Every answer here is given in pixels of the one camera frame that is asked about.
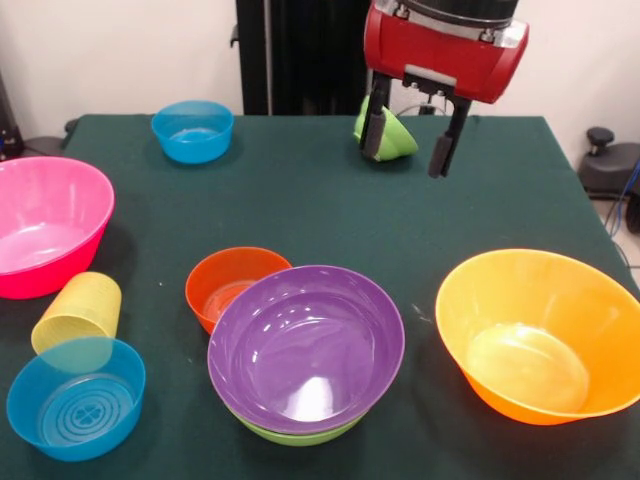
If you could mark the small green plastic bowl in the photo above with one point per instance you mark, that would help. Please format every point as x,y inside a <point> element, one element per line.
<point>397,140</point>

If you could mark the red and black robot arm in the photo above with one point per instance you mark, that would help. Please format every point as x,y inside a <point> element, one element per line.
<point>465,7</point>

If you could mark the blue plastic bowl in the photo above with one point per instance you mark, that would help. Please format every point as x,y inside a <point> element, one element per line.
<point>75,415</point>
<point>192,135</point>

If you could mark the purple plastic bowl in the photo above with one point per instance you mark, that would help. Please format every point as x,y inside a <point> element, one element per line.
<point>305,340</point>

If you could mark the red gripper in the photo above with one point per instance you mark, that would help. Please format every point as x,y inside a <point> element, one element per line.
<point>440,55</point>

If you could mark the large green plastic bowl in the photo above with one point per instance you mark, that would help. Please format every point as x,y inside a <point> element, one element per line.
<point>300,439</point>

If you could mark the black stand base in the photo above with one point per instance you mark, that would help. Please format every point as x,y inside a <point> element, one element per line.
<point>615,170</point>
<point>25,145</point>

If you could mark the red plastic bowl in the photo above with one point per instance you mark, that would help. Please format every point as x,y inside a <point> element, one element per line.
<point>225,275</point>

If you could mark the yellow plastic cup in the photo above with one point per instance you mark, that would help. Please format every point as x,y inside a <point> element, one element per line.
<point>85,305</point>

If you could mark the dark green table cloth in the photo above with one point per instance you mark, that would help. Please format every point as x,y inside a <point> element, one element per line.
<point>375,225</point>

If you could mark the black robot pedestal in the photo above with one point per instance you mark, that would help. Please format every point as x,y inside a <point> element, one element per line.
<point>310,60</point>

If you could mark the orange plastic bowl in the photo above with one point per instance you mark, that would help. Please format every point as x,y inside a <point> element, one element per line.
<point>535,320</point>

